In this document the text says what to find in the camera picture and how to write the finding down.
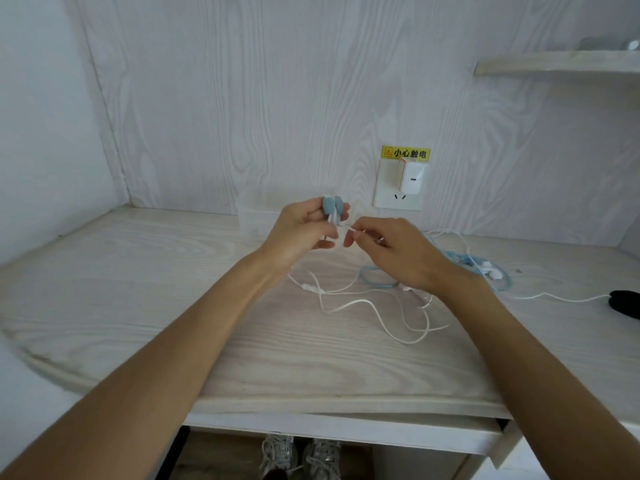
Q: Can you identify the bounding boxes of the white wooden shelf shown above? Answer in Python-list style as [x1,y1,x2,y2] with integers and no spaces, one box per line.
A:
[473,50,640,78]

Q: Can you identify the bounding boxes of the white wall charger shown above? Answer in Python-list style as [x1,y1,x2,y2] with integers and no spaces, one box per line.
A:
[398,157,429,194]

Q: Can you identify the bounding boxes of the person's right forearm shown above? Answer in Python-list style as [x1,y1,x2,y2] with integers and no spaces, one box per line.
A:
[427,267,640,480]

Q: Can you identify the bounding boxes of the black oval object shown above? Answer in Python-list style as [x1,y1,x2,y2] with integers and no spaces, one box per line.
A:
[607,290,640,319]

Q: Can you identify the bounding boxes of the white earphone cable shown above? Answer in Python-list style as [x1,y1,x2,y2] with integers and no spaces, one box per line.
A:
[287,215,452,345]

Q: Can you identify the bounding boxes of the clear plastic box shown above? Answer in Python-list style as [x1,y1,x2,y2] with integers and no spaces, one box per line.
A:
[236,191,323,237]

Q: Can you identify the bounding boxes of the person's left forearm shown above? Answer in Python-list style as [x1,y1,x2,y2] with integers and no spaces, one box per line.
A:
[0,249,288,480]

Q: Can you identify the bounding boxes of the person's right hand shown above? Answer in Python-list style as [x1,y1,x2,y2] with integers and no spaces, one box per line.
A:
[342,217,453,296]

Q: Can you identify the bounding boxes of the yellow warning sticker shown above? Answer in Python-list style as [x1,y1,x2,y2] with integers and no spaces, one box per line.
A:
[381,146,432,162]

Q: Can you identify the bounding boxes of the white wall socket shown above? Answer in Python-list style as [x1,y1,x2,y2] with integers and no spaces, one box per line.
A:
[373,158,427,211]

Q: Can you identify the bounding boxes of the person's shoe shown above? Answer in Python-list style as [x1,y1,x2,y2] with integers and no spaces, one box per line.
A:
[302,437,344,480]
[258,433,300,480]

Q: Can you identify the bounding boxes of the person's left shoe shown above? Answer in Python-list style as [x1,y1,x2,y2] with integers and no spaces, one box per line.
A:
[258,433,300,480]

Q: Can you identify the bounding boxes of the light blue cable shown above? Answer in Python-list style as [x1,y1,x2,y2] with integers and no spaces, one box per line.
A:
[360,234,513,291]

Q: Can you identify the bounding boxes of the white earbuds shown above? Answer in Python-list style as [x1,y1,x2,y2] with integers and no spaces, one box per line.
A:
[477,260,507,281]

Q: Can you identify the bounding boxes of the thin white cable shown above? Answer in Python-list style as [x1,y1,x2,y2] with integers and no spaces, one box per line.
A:
[505,289,613,302]

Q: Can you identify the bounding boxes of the person's left hand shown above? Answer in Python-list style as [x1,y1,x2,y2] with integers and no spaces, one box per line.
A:
[259,197,351,269]

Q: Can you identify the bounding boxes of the light blue cable winder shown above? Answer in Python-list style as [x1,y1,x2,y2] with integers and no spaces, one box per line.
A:
[320,194,347,221]

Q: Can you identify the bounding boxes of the person's right shoe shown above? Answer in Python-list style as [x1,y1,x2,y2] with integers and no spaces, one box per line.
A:
[302,437,344,480]

